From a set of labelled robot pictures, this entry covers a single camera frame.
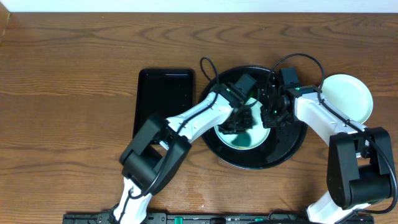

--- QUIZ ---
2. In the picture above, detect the mint plate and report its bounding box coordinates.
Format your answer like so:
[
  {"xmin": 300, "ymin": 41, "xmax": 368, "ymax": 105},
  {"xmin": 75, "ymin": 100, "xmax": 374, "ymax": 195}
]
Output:
[
  {"xmin": 214, "ymin": 98, "xmax": 271, "ymax": 150},
  {"xmin": 322, "ymin": 74, "xmax": 374, "ymax": 123}
]

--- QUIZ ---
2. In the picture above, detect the green scrubbing sponge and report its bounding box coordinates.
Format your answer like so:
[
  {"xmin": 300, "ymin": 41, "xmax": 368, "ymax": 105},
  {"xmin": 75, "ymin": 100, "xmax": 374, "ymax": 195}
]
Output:
[{"xmin": 231, "ymin": 133, "xmax": 252, "ymax": 149}]

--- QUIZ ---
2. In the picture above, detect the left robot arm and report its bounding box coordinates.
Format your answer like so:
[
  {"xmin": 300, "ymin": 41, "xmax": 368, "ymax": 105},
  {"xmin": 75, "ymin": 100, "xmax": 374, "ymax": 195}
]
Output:
[{"xmin": 111, "ymin": 83, "xmax": 253, "ymax": 223}]

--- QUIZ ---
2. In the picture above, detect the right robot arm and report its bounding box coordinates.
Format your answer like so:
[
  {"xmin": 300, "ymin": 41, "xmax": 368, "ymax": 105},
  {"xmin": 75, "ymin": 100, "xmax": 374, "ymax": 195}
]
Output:
[{"xmin": 262, "ymin": 85, "xmax": 397, "ymax": 223}]

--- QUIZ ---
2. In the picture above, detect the round black tray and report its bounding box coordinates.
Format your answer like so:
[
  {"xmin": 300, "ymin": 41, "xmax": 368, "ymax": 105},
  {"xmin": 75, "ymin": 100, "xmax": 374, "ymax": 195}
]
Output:
[{"xmin": 198, "ymin": 65, "xmax": 308, "ymax": 170}]

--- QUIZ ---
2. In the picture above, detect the black rectangular tray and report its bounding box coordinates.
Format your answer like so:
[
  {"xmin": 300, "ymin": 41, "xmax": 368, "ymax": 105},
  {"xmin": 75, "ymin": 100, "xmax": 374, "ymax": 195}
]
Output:
[{"xmin": 133, "ymin": 68, "xmax": 194, "ymax": 134}]

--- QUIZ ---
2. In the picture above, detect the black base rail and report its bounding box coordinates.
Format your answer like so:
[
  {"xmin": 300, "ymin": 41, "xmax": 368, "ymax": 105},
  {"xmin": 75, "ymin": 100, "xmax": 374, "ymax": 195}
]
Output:
[{"xmin": 62, "ymin": 211, "xmax": 376, "ymax": 224}]

